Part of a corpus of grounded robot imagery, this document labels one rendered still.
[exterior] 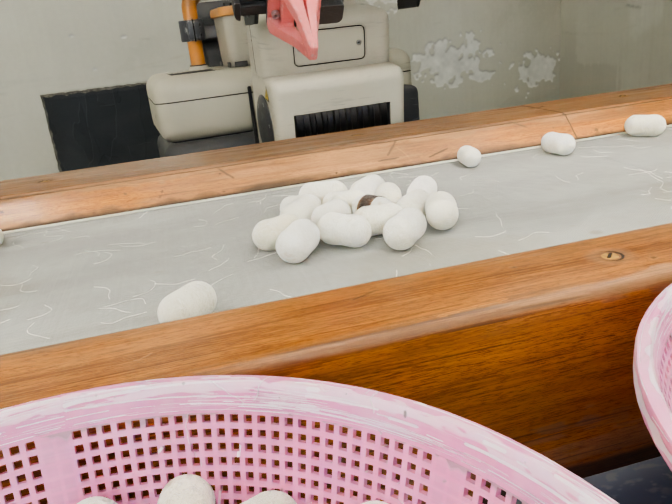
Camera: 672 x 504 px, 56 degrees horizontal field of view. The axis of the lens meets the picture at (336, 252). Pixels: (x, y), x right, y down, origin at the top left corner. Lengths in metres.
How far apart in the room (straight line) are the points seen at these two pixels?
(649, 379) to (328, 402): 0.09
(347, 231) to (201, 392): 0.20
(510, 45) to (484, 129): 2.26
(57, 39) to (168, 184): 1.86
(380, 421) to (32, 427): 0.11
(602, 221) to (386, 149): 0.25
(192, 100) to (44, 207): 0.72
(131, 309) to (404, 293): 0.16
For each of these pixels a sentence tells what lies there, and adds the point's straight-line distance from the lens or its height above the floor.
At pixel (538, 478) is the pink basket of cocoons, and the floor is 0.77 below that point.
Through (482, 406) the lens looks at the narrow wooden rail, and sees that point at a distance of 0.27.
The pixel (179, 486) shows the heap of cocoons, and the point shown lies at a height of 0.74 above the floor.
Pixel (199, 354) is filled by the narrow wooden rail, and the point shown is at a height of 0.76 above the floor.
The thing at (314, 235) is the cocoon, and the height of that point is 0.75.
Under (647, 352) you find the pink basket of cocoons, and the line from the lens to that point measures 0.22.
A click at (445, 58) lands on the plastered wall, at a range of 2.75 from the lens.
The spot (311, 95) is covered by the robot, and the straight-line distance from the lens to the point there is 1.02.
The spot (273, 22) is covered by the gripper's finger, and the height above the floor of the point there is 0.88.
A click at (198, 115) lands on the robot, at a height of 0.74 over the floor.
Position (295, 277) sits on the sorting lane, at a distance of 0.37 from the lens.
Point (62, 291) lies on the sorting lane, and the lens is 0.42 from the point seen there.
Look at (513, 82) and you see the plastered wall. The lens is 2.93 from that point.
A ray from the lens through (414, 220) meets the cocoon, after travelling 0.39.
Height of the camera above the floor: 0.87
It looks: 20 degrees down
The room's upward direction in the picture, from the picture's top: 6 degrees counter-clockwise
